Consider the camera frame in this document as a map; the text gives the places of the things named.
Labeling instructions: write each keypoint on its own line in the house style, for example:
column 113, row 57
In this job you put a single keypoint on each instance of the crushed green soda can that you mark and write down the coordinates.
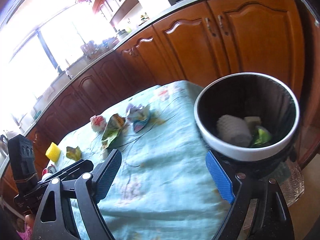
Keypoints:
column 261, row 137

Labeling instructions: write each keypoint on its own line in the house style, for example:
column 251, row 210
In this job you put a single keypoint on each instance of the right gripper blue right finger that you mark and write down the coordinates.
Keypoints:
column 223, row 177

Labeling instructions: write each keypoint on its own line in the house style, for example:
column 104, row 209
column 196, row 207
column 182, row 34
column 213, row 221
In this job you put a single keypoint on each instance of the white blue paper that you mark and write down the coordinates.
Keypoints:
column 138, row 116

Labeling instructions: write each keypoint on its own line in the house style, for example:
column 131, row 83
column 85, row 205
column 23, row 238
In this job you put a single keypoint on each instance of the green snack pouch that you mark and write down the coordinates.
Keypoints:
column 112, row 131

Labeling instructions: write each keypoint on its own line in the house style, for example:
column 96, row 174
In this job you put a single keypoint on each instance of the condiment bottles group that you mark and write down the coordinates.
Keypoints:
column 144, row 18

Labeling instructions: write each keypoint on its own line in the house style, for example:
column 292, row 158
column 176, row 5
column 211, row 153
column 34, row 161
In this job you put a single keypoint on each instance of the yellow sponge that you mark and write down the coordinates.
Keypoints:
column 53, row 152

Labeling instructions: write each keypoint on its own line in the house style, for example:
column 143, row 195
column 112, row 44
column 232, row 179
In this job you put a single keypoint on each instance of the utensil rack on counter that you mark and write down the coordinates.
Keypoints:
column 91, row 50

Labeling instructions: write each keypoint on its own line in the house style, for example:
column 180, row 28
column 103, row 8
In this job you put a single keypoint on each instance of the clear plastic stool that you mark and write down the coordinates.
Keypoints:
column 290, row 179

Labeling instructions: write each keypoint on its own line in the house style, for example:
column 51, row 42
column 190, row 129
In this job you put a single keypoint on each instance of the left hand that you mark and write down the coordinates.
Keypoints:
column 24, row 227

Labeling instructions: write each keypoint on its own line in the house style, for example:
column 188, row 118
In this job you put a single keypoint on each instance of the light blue floral tablecloth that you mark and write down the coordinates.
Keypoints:
column 163, row 189

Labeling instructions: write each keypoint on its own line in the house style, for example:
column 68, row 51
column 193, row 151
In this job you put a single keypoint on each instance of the white rimmed black trash bin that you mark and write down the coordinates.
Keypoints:
column 260, row 100

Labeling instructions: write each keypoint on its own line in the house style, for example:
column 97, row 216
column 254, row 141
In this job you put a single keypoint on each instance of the crumpled red white paper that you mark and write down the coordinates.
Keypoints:
column 98, row 123

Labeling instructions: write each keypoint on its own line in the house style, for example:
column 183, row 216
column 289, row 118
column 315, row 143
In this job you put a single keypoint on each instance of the sink faucet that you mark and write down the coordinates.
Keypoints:
column 60, row 71

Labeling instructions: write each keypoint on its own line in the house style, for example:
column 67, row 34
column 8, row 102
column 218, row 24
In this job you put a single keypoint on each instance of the white foam fruit net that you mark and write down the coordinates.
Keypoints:
column 233, row 130

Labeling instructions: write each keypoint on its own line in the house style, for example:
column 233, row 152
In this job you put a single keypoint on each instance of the yellow brown wrapper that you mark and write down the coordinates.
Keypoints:
column 73, row 153

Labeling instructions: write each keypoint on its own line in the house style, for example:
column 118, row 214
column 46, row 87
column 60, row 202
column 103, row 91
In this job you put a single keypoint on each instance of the metal kettle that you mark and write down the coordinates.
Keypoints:
column 121, row 34

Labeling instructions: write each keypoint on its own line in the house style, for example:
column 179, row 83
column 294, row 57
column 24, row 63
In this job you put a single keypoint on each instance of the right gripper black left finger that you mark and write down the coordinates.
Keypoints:
column 104, row 175

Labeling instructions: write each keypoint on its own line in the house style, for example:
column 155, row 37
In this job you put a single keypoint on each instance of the red soda can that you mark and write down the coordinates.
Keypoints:
column 48, row 171

